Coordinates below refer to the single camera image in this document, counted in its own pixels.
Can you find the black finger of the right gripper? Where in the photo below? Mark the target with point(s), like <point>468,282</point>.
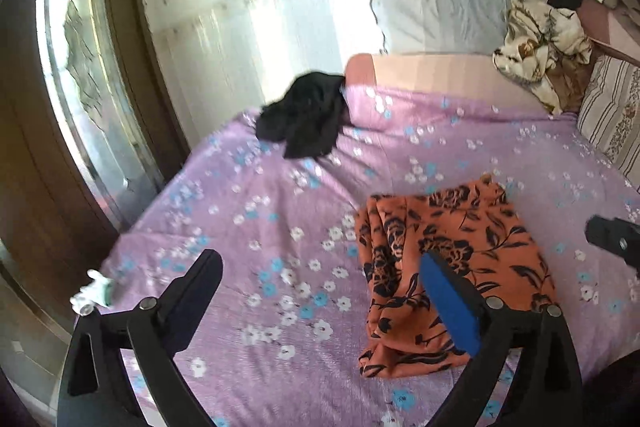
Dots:
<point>616,236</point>

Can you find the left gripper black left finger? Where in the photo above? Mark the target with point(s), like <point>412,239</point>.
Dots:
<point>95,388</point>

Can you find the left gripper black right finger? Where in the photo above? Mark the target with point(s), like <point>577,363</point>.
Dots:
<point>546,389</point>

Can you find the orange black floral garment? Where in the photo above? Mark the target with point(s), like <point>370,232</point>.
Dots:
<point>414,250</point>

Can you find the small white object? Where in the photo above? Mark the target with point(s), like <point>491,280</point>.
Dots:
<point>98,293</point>

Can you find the striped pillow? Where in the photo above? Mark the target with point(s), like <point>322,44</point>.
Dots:
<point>609,115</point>

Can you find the purple floral bedspread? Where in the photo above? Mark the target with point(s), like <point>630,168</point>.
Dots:
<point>279,343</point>

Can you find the cream brown floral cloth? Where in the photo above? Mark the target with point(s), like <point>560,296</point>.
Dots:
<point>547,52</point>

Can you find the pink bed sheet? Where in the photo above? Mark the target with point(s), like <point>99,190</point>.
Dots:
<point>459,75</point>

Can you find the wooden door with glass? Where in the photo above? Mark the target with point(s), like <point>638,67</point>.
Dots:
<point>88,139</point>

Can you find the grey pillow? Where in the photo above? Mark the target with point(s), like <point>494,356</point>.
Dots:
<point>441,26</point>

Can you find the black crumpled garment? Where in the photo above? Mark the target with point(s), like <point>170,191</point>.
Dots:
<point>308,118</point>

